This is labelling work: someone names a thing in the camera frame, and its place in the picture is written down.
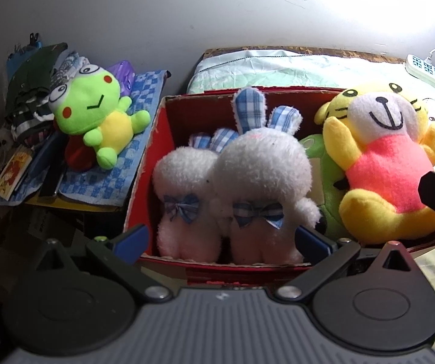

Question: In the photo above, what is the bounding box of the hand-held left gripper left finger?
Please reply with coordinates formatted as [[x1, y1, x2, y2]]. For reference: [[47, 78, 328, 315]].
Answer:
[[31, 224, 173, 304]]

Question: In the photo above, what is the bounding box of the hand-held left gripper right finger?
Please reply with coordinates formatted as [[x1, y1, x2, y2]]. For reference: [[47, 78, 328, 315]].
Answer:
[[274, 225, 417, 304]]

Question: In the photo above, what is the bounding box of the green frog plush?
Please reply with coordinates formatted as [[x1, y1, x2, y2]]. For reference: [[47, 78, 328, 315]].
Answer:
[[48, 64, 151, 170], [299, 133, 351, 241]]

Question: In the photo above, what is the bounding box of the yellow tiger plush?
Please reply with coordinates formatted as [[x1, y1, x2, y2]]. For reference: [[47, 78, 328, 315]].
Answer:
[[314, 80, 435, 244]]

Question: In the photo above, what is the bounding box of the small white bunny plush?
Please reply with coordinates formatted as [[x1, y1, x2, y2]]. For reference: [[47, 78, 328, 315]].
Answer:
[[152, 128, 237, 261]]

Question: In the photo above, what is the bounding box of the large white bunny plush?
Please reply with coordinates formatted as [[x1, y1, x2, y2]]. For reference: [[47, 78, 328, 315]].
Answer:
[[208, 87, 322, 265]]

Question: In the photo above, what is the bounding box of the red cardboard box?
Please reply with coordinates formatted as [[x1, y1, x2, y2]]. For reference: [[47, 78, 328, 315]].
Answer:
[[122, 86, 435, 285]]

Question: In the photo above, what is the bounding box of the blue checked towel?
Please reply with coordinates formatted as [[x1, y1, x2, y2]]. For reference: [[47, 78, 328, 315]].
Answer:
[[0, 69, 168, 213]]

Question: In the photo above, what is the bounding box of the red fabric item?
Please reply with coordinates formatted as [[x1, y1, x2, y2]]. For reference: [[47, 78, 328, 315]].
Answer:
[[65, 134, 98, 172]]

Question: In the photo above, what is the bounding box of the black flat device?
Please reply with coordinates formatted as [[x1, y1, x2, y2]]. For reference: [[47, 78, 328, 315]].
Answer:
[[37, 133, 66, 198]]

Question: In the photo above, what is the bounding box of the white blue power strip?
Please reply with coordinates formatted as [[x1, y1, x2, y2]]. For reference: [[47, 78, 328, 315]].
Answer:
[[404, 54, 435, 96]]

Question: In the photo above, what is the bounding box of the yellow red printed card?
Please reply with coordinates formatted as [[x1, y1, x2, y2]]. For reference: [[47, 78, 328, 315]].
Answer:
[[0, 148, 33, 201]]

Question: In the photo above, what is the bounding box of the black white striped cloth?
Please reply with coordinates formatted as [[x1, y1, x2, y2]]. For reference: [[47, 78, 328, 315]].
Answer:
[[10, 100, 56, 148]]

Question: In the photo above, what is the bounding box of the purple packet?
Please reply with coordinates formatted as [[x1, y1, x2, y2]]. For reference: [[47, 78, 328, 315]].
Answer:
[[109, 60, 135, 97]]

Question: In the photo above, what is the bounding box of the green bear printed blanket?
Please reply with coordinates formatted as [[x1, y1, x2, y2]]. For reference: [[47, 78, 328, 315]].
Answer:
[[186, 49, 435, 353]]

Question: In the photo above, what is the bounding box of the grey patterned cloth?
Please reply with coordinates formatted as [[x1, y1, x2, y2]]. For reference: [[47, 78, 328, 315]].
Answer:
[[50, 50, 91, 88]]

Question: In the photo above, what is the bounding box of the dark green garment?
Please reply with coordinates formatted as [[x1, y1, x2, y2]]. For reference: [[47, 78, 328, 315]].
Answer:
[[5, 42, 69, 114]]

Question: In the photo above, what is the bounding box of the blue fabric item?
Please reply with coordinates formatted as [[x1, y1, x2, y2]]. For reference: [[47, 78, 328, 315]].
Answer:
[[7, 32, 44, 80]]

